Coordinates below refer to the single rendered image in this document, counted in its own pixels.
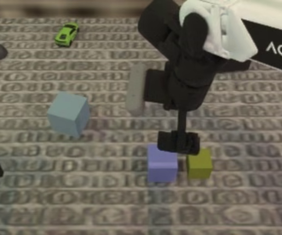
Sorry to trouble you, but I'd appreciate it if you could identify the green toy car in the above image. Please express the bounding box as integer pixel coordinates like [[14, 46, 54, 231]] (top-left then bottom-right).
[[54, 23, 80, 47]]

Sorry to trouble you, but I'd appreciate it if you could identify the olive green cube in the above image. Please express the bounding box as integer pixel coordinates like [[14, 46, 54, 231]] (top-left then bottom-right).
[[186, 147, 213, 179]]

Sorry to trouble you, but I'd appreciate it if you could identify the purple cube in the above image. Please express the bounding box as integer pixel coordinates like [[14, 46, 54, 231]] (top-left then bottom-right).
[[147, 143, 179, 183]]

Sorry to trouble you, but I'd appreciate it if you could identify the light blue cube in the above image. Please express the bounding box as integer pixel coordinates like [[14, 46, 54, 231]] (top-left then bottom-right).
[[47, 91, 91, 138]]

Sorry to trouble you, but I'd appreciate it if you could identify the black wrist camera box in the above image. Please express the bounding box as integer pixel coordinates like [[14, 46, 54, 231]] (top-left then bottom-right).
[[143, 69, 174, 104]]

